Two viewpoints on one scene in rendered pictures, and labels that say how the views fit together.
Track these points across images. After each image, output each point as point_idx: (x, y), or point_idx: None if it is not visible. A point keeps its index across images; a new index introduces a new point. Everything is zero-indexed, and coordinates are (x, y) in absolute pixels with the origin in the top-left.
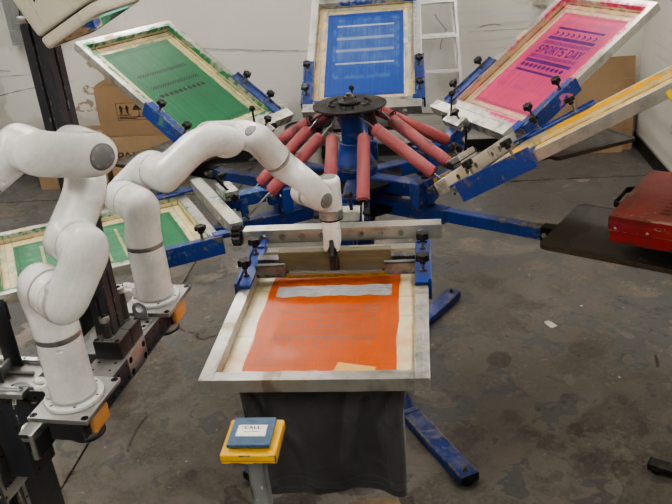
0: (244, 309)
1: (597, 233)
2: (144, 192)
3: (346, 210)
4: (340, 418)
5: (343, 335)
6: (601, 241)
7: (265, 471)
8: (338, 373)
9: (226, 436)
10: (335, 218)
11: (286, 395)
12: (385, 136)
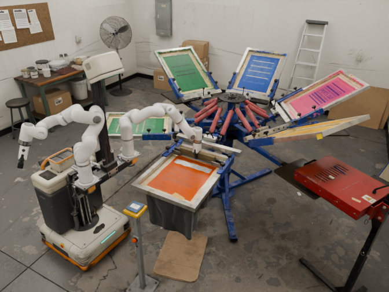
0: (160, 163)
1: None
2: (127, 123)
3: (211, 138)
4: (173, 209)
5: (183, 183)
6: None
7: (137, 219)
8: (169, 196)
9: None
10: (197, 142)
11: None
12: (238, 113)
